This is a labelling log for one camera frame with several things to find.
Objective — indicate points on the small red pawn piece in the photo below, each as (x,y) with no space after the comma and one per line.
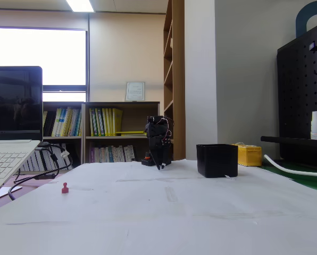
(65,189)

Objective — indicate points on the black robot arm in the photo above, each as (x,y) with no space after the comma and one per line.
(156,130)

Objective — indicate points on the black square container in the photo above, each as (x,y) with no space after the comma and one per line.
(217,160)

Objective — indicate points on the yellow cardboard box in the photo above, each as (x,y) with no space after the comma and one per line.
(250,156)

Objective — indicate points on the orange table clamp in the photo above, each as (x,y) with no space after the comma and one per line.
(147,158)

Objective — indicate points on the wide low wooden bookshelf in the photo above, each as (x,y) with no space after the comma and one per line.
(132,119)

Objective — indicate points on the white paper sheet cover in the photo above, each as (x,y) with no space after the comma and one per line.
(158,212)

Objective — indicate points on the framed certificate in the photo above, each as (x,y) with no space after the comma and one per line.
(135,91)

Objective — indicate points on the tall wooden bookshelf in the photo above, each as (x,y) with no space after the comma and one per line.
(178,79)

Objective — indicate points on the narrow low wooden bookshelf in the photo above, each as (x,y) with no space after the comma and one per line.
(62,138)

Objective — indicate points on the black pegboard shelf bar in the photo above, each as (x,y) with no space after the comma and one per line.
(288,140)

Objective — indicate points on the green desk mat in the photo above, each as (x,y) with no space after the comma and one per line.
(294,178)

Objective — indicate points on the black pegboard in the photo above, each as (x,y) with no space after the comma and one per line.
(302,101)

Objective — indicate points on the window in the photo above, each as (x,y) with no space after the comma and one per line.
(38,55)

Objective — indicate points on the silver laptop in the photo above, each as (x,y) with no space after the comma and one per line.
(12,106)

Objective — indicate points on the white dropper bottle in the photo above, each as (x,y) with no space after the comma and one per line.
(316,127)

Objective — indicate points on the white card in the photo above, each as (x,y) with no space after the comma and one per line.
(4,192)

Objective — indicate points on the ceiling light panel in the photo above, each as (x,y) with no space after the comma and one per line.
(80,5)

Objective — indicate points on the dark blue arch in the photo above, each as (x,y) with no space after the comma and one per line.
(302,18)

